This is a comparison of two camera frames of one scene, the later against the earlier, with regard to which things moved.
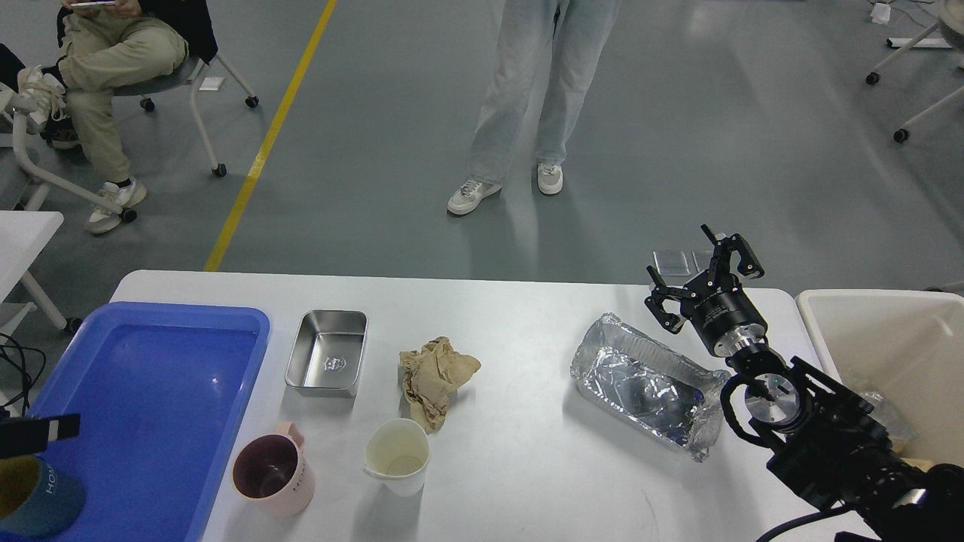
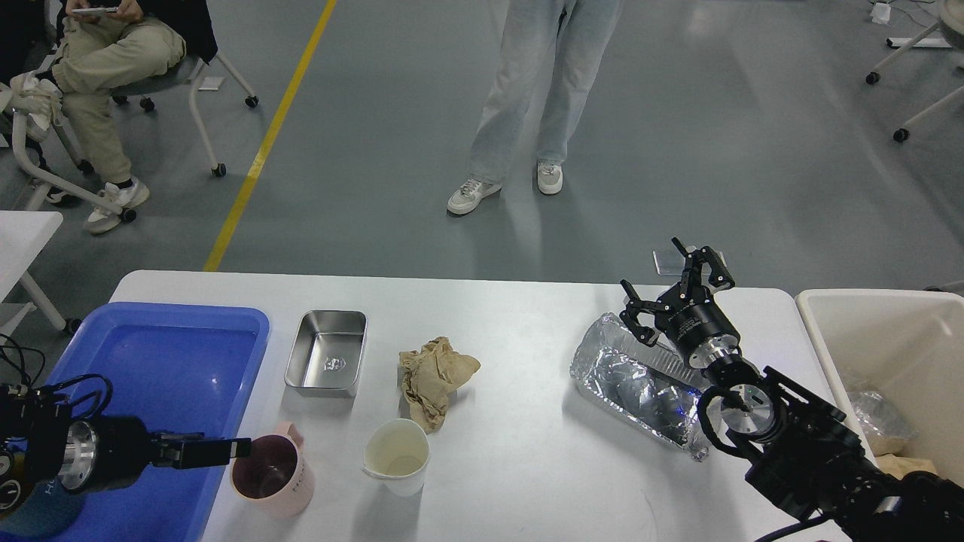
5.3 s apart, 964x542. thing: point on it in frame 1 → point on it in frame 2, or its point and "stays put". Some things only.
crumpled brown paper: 431,376 stays put
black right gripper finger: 672,322 → 645,335
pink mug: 272,472 stays put
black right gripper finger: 720,269 → 719,276
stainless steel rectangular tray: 327,353 stays put
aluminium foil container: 651,384 stays put
